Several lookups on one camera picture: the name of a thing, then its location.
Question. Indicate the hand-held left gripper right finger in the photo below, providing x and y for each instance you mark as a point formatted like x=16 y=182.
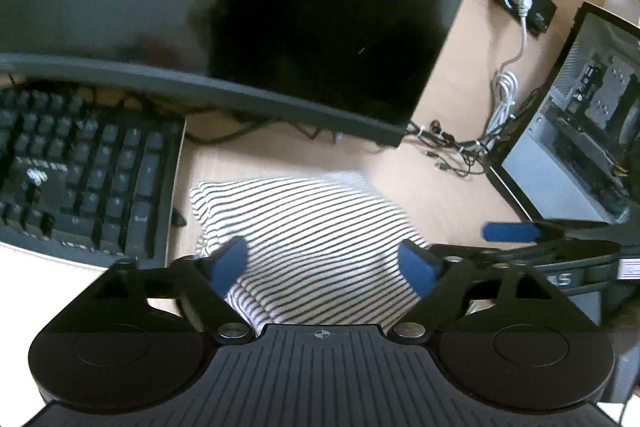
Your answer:
x=417 y=269

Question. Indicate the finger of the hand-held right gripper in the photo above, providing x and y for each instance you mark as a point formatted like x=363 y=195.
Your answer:
x=475 y=252
x=510 y=232

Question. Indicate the white computer case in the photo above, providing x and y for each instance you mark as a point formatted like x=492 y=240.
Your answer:
x=565 y=142

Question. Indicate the black keyboard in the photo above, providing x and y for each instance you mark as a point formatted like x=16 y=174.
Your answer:
x=85 y=172

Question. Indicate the striped long-sleeve shirt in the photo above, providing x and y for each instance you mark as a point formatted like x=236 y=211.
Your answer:
x=320 y=237

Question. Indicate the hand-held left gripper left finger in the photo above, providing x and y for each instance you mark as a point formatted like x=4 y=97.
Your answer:
x=227 y=264

